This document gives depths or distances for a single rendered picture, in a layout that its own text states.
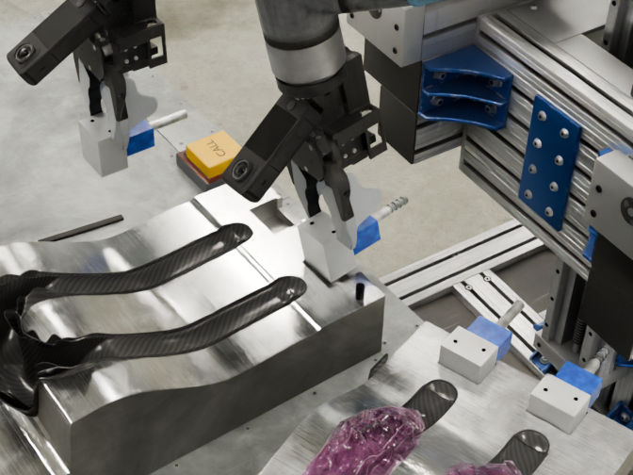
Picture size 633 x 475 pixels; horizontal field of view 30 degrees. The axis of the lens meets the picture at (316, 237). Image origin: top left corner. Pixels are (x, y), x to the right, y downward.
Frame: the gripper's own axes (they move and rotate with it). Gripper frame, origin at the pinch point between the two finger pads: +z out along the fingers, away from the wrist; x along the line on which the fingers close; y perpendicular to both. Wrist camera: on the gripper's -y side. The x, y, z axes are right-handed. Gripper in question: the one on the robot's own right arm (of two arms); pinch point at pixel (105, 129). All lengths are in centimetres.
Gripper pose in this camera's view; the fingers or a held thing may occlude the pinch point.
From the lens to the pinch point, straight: 142.4
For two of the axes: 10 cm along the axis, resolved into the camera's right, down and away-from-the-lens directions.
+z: -0.1, 7.4, 6.7
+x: -5.8, -5.5, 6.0
